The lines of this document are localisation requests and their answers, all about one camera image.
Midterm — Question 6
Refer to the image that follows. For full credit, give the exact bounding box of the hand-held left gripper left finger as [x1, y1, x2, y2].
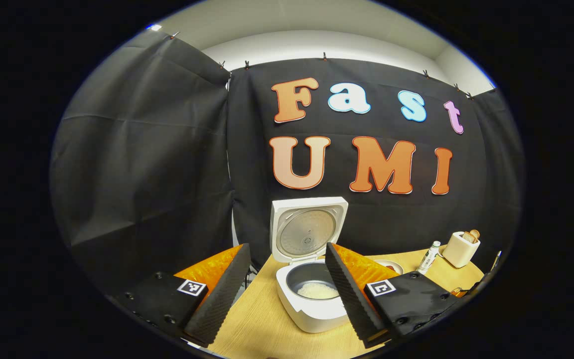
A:
[113, 243, 252, 349]

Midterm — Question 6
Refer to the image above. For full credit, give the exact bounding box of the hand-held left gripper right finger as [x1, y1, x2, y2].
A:
[325, 243, 467, 349]

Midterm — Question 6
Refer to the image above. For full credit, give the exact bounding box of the white rice heap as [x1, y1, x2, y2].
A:
[297, 283, 340, 300]

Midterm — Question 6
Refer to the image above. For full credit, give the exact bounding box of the white rice cooker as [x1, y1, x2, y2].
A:
[270, 196, 350, 334]

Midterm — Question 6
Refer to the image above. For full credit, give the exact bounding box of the white round plate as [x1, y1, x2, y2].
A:
[374, 259, 404, 275]

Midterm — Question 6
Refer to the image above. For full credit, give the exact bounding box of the white milk bottle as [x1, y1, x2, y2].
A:
[417, 241, 441, 275]

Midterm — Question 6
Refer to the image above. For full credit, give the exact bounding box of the white toaster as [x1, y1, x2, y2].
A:
[441, 231, 480, 269]

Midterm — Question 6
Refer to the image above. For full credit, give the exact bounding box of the black backdrop cloth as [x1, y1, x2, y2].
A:
[49, 31, 524, 300]

